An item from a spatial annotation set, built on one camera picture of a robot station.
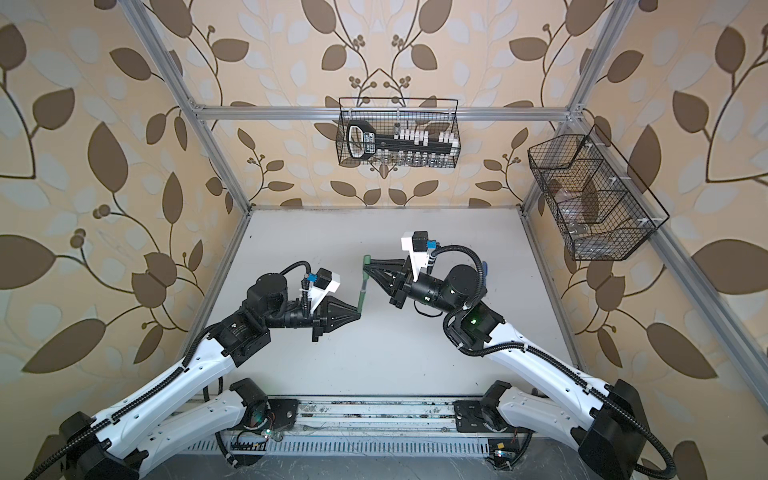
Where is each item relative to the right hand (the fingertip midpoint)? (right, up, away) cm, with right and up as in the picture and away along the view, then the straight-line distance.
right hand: (368, 269), depth 59 cm
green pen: (-1, -5, +3) cm, 6 cm away
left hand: (-2, -10, +5) cm, 12 cm away
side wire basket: (+57, +14, +14) cm, 61 cm away
